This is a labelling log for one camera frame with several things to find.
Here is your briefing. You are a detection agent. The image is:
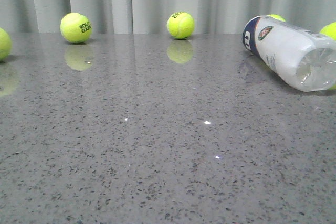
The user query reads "white tennis ball can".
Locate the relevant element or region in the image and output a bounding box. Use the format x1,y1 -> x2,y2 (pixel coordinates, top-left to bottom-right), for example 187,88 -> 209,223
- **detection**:
242,15 -> 335,92

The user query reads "centre yellow tennis ball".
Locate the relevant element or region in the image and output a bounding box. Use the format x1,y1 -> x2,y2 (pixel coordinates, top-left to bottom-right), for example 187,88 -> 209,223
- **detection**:
167,12 -> 195,39

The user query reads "tennis ball Roland Garros print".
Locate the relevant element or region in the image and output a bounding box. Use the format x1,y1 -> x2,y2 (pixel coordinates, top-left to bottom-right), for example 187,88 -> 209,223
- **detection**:
60,13 -> 92,44

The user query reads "tennis ball Wilson 3 print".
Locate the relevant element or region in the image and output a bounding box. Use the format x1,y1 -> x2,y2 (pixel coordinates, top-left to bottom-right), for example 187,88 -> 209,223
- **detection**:
267,14 -> 286,22

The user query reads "tennis ball far left edge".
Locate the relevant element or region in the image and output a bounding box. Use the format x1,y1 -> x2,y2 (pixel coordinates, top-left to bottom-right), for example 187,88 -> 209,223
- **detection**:
0,28 -> 12,61

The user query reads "tennis ball edge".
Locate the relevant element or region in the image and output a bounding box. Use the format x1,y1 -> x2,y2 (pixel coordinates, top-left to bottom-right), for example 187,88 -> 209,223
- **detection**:
319,22 -> 336,40
0,28 -> 12,61

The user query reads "tennis ball far right edge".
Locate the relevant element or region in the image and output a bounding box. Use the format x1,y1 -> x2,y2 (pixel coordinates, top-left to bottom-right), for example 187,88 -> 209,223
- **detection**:
319,22 -> 336,40

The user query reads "grey pleated curtain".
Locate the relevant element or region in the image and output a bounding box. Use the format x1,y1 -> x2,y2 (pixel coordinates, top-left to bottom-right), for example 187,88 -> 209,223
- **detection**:
0,0 -> 336,35

